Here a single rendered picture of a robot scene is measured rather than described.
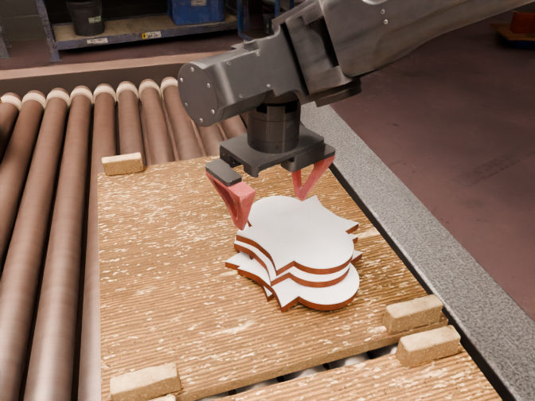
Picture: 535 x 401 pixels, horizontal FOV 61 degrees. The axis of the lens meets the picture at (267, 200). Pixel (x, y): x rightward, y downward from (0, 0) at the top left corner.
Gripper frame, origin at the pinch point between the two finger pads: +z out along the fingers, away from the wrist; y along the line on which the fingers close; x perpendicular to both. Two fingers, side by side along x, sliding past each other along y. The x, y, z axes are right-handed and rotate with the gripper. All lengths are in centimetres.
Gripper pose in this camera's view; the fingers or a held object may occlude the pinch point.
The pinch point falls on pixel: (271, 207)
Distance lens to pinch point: 55.4
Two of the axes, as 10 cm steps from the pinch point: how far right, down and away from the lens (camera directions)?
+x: 6.3, 4.6, -6.2
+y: -7.8, 3.6, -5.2
